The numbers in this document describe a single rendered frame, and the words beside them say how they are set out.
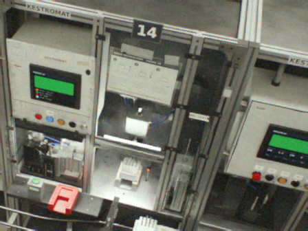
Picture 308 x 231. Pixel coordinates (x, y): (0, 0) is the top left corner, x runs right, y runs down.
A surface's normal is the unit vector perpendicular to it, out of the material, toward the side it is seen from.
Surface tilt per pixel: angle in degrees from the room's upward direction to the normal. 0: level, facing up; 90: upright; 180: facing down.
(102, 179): 0
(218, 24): 0
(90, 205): 0
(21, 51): 90
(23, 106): 90
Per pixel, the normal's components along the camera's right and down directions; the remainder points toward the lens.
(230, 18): 0.08, -0.72
